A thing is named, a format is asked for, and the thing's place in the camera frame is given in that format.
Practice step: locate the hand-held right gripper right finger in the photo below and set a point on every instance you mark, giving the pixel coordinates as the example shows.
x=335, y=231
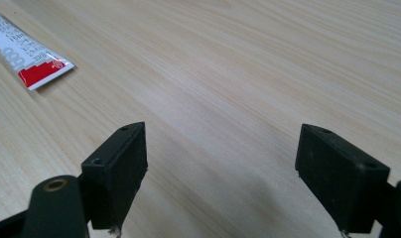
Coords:
x=340, y=185

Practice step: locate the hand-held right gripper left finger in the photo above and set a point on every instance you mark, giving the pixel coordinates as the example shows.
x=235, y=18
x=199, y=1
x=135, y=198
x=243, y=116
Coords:
x=117, y=178

